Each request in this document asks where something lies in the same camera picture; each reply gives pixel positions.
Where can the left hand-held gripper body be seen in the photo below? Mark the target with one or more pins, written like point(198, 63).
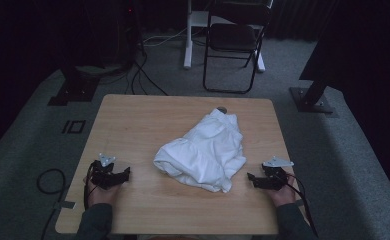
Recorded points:
point(103, 173)

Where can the person's left hand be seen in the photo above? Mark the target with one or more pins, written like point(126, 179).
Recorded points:
point(103, 196)

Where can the black slanted stand with base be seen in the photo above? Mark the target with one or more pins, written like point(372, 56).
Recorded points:
point(313, 96)

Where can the grey tape piece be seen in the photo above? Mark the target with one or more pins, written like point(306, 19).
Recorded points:
point(68, 205)

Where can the white desk frame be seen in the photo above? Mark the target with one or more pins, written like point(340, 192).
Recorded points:
point(189, 33)

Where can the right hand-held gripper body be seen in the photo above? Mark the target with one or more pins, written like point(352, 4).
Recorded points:
point(276, 173)

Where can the black folding chair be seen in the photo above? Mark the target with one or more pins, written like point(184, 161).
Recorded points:
point(233, 43)

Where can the white skirt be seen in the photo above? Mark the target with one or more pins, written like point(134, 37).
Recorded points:
point(204, 153)

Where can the black stand with flat base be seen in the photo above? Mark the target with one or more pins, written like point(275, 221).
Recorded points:
point(76, 86)

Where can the grey round table grommet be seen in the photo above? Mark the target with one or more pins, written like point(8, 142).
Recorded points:
point(222, 109)

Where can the person's right hand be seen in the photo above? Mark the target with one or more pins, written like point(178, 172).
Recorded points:
point(284, 196)

